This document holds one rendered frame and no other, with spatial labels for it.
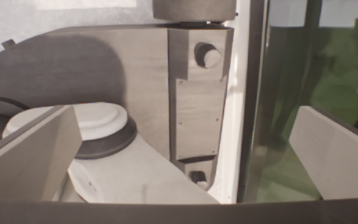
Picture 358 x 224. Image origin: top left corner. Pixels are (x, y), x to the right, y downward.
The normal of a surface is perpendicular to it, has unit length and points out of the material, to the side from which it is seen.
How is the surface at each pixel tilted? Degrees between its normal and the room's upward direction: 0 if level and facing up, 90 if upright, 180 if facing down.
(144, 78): 0
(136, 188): 90
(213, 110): 0
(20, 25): 0
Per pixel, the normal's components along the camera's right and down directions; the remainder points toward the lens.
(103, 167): 0.00, -0.88
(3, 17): 0.21, 0.47
